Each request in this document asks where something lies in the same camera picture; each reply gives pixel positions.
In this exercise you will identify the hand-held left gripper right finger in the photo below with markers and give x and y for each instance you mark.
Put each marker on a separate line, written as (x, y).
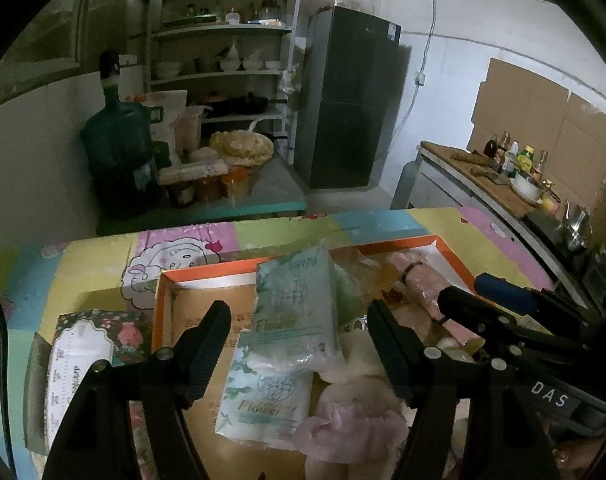
(393, 355)

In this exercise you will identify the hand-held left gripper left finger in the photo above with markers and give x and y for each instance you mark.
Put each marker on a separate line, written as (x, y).
(208, 355)

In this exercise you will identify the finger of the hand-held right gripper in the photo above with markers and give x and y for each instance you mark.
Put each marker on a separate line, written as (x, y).
(505, 290)
(478, 310)

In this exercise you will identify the cardboard box orange rim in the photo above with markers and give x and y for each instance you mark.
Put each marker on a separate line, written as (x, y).
(183, 305)

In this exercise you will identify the beige plush doll purple dress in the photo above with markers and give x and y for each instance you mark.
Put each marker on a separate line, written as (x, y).
(425, 285)

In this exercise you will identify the green ball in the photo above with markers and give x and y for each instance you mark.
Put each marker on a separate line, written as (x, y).
(350, 290)

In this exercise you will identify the beige puff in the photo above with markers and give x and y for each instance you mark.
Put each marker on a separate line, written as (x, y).
(378, 270)

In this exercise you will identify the pink chiffon scrunchie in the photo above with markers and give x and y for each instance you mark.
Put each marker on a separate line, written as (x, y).
(348, 430)

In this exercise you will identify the person's right hand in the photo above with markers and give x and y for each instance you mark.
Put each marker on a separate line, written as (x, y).
(578, 455)

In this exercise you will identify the black stove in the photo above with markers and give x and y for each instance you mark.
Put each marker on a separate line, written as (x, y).
(548, 225)

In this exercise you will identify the steel kettle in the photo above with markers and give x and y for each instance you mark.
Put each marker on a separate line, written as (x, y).
(575, 225)

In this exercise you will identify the white mixing bowl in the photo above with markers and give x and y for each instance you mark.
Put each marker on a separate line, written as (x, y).
(525, 187)

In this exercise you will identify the kitchen cleaver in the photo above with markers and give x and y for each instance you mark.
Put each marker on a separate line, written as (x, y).
(488, 175)

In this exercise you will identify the floral tissue pack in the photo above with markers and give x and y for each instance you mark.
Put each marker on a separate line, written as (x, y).
(83, 360)

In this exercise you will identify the kitchen counter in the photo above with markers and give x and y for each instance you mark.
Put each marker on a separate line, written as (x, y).
(443, 177)

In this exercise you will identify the clear glass bottle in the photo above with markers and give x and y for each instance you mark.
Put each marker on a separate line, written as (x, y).
(540, 162)

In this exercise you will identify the white plastic bottle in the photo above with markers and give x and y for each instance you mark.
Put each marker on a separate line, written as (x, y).
(509, 157)

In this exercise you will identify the green yellow label bottle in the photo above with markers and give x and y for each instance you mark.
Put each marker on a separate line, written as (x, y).
(525, 157)

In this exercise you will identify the brown root vegetable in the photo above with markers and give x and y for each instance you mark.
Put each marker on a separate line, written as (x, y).
(465, 156)

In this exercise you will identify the dark sauce bottle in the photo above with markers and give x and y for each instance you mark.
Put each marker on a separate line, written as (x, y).
(490, 147)

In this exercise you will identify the grey gas cylinder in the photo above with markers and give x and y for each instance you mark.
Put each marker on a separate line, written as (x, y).
(408, 180)

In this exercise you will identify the amber glass jar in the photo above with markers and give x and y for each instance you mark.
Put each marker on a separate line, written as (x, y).
(208, 189)

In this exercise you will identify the white foam tray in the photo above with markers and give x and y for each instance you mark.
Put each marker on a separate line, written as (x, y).
(193, 170)

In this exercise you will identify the translucent plastic bag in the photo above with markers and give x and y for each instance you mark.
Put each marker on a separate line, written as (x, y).
(188, 130)

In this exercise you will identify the white rice sack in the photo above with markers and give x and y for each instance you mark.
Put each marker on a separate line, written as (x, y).
(168, 115)

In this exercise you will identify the dark grey fridge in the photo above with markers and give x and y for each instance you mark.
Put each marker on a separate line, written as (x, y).
(343, 100)

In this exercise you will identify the black frying pan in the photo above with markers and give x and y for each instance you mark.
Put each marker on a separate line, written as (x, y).
(243, 105)

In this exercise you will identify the white hanging plastic bag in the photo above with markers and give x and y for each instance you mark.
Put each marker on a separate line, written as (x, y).
(288, 80)

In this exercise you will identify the black water pump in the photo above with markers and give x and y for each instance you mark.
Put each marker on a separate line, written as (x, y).
(109, 67)

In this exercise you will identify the green tray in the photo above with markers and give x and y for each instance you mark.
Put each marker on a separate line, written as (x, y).
(190, 21)

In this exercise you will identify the grey framed interior window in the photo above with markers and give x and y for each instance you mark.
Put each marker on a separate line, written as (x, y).
(85, 20)

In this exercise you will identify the cardboard wall sheet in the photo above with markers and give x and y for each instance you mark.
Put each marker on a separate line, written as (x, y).
(523, 105)

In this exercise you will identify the wall power socket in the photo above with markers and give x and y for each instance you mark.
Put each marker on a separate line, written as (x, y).
(420, 79)

